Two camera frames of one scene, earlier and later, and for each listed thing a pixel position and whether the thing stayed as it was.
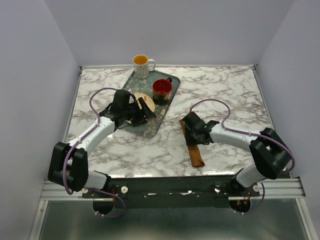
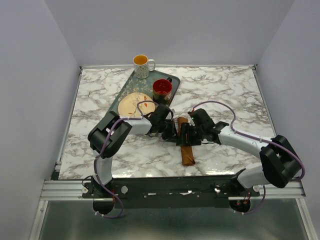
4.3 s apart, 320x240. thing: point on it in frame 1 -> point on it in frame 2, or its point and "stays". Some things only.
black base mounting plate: x=171 y=191 stays
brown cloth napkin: x=194 y=152 -> x=187 y=156
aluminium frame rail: x=270 y=187 stays
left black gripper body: x=134 y=113 -> x=167 y=129
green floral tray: x=136 y=85 stays
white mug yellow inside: x=141 y=63 stays
